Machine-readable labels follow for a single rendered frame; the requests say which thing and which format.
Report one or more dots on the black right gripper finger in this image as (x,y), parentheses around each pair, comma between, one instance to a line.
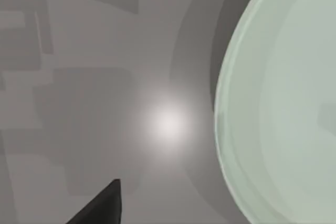
(105,205)

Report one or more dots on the pale green round plate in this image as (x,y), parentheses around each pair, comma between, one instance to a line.
(283,103)

